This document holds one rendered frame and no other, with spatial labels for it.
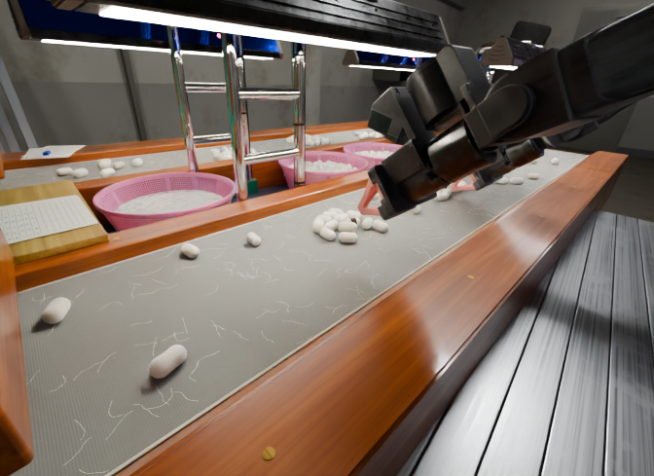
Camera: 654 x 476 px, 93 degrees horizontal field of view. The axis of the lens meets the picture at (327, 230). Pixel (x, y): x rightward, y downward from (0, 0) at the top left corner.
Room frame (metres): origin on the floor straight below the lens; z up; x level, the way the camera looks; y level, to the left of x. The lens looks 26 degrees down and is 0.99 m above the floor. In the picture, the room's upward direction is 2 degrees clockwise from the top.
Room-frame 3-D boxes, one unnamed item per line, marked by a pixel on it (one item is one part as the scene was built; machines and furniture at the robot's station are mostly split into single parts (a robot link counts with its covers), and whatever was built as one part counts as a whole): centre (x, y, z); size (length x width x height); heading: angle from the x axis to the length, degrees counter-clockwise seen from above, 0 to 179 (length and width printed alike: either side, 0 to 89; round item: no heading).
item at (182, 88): (0.88, 0.35, 0.90); 0.20 x 0.19 x 0.45; 135
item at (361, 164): (0.92, 0.02, 0.72); 0.27 x 0.27 x 0.10
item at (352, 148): (1.12, -0.18, 0.72); 0.27 x 0.27 x 0.10
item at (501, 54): (1.22, -0.68, 1.08); 0.62 x 0.08 x 0.07; 135
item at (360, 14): (0.53, 0.01, 1.08); 0.62 x 0.08 x 0.07; 135
